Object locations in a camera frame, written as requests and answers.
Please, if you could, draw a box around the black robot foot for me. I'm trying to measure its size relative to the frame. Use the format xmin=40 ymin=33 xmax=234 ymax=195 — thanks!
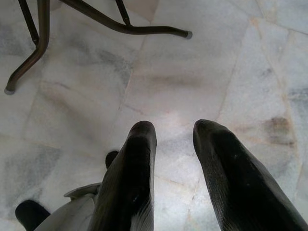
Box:
xmin=15 ymin=199 xmax=51 ymax=231
xmin=105 ymin=151 xmax=120 ymax=169

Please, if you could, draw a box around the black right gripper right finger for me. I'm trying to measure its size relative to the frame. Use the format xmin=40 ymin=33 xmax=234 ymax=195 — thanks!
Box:
xmin=192 ymin=119 xmax=308 ymax=231

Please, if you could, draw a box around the black folding table leg frame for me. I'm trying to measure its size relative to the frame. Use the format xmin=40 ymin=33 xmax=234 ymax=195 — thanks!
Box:
xmin=4 ymin=0 xmax=193 ymax=94

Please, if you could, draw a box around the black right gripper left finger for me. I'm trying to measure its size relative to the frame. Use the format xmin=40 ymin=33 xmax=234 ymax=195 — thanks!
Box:
xmin=88 ymin=120 xmax=158 ymax=231

